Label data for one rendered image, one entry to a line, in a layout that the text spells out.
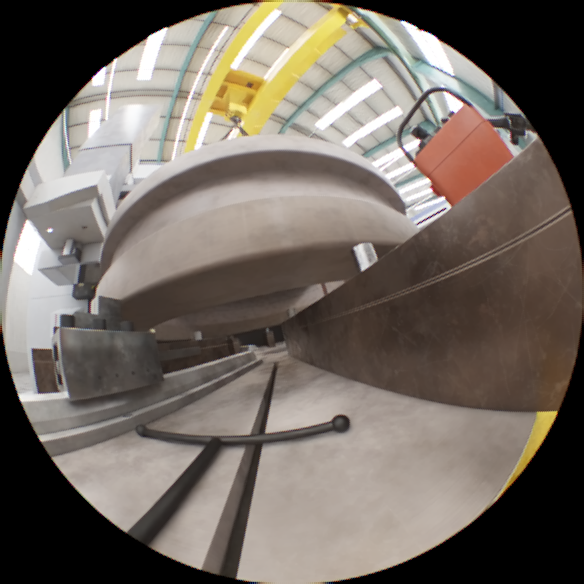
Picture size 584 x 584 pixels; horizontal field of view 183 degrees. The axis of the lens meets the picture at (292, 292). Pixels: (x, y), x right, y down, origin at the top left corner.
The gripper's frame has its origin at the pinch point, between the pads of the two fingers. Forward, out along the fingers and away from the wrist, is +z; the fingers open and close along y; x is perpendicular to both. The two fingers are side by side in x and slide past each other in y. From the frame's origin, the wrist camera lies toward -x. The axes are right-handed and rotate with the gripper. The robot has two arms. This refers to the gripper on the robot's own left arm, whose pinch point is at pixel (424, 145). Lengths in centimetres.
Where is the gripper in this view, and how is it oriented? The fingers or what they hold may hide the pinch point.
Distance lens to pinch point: 49.0
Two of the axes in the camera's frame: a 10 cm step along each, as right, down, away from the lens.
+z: -8.7, 3.8, -3.1
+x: 4.4, 8.9, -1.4
